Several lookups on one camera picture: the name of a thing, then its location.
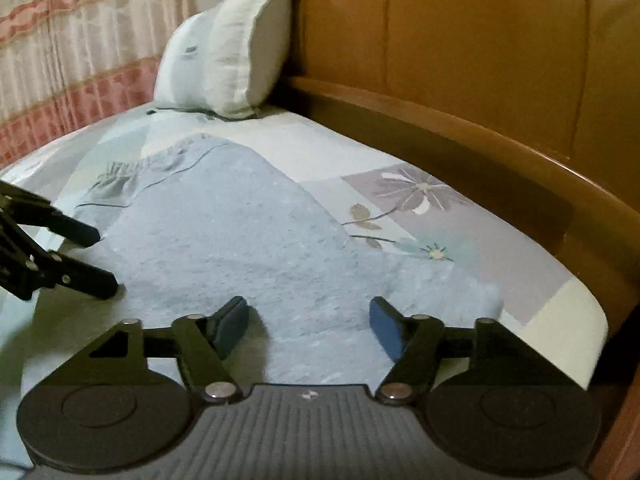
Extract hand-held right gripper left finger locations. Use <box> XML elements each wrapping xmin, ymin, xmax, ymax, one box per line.
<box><xmin>89</xmin><ymin>296</ymin><xmax>250</xmax><ymax>403</ymax></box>

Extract wooden headboard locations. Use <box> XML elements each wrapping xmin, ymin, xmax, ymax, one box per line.
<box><xmin>280</xmin><ymin>0</ymin><xmax>640</xmax><ymax>480</ymax></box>

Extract patchwork bed sheet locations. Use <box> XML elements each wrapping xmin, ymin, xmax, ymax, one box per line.
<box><xmin>0</xmin><ymin>105</ymin><xmax>609</xmax><ymax>480</ymax></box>

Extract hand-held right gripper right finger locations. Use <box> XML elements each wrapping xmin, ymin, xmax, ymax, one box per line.
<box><xmin>369</xmin><ymin>296</ymin><xmax>532</xmax><ymax>406</ymax></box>

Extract floral printed pillow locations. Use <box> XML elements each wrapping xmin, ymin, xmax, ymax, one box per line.
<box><xmin>152</xmin><ymin>0</ymin><xmax>307</xmax><ymax>122</ymax></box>

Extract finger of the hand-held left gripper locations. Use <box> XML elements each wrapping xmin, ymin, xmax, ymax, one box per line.
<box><xmin>0</xmin><ymin>179</ymin><xmax>102</xmax><ymax>249</ymax></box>
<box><xmin>36</xmin><ymin>252</ymin><xmax>121</xmax><ymax>302</ymax></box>

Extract red patterned curtain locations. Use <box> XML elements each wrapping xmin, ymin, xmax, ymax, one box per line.
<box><xmin>0</xmin><ymin>0</ymin><xmax>197</xmax><ymax>172</ymax></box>

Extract grey sweatpants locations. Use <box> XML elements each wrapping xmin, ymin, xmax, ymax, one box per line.
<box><xmin>75</xmin><ymin>135</ymin><xmax>504</xmax><ymax>389</ymax></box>

